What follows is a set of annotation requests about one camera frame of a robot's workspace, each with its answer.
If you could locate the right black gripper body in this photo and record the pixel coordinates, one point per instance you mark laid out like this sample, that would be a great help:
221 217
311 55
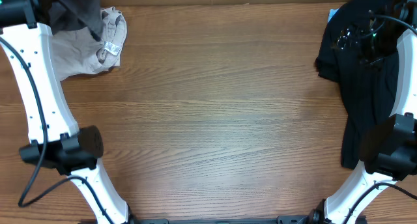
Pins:
353 37

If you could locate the light blue garment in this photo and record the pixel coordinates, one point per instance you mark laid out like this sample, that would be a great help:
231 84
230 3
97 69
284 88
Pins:
332 12

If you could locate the folded beige shorts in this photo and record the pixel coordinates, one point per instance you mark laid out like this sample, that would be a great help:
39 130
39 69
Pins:
77 52

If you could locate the grey shorts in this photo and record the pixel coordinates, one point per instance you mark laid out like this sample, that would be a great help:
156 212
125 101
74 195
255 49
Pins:
73 15

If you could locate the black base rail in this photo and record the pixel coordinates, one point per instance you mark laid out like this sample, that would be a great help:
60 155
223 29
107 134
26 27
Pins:
277 220

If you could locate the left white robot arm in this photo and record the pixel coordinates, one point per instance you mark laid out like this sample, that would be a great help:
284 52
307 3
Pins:
55 139

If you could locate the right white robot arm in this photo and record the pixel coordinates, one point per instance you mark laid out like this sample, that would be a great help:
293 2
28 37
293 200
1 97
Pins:
387 153

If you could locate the black t-shirt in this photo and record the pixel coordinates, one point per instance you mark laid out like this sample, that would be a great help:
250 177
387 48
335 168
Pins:
367 92

